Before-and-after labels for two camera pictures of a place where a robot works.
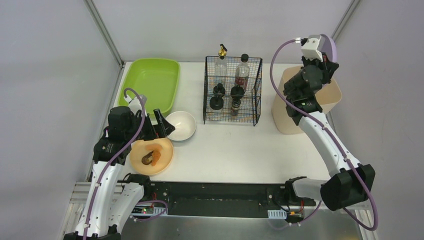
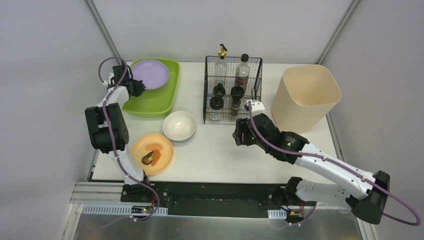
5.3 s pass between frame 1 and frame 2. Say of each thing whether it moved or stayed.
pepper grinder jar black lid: stayed
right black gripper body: moved
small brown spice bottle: stayed
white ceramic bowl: stayed
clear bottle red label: stayed
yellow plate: stayed
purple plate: moved
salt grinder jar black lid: stayed
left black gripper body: moved
